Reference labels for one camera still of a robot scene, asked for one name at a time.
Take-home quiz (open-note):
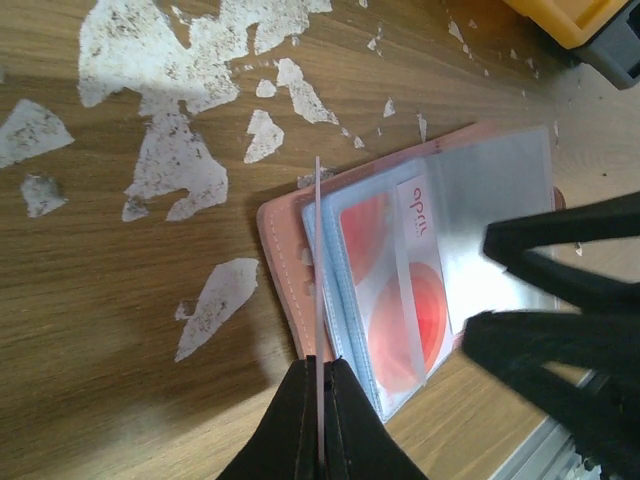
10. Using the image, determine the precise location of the pink card holder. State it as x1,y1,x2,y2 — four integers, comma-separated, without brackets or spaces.
257,124,557,420

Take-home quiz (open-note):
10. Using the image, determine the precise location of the aluminium front rail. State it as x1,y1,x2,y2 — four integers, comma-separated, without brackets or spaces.
489,418,601,480

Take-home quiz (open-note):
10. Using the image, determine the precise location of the orange middle card bin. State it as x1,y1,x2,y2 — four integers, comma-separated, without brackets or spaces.
505,0,628,49

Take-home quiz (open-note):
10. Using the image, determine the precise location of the black right card bin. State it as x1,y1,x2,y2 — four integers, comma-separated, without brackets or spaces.
573,1,639,90

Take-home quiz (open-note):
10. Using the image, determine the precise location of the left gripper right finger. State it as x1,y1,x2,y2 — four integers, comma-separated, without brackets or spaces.
324,359,426,480

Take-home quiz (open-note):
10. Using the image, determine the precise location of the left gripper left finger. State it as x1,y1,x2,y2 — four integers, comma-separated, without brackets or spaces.
218,356,320,480

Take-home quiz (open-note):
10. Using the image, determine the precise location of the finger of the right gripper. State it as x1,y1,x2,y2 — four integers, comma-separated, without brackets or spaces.
462,311,639,479
482,192,640,316

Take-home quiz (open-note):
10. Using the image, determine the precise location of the red white credit card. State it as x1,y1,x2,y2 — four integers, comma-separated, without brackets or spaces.
338,174,453,399

